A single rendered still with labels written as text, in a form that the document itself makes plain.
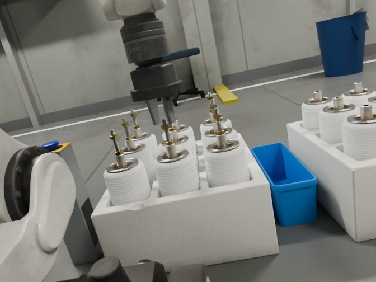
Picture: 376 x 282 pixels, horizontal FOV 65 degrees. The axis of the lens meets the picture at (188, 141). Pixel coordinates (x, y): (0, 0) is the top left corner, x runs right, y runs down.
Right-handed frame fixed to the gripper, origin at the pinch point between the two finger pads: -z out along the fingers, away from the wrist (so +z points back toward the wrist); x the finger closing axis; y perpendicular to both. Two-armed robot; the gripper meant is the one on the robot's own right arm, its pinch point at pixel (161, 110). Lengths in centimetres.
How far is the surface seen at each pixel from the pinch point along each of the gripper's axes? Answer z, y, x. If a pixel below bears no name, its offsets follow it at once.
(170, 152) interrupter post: -9.5, -1.0, 0.3
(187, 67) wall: -6, 256, -107
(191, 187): -17.5, -2.3, 4.2
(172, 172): -12.9, -4.4, 1.6
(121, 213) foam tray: -18.7, -12.0, -8.7
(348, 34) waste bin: -3, 223, 50
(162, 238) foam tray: -26.5, -9.1, -2.0
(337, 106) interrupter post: -10.0, 26.5, 34.8
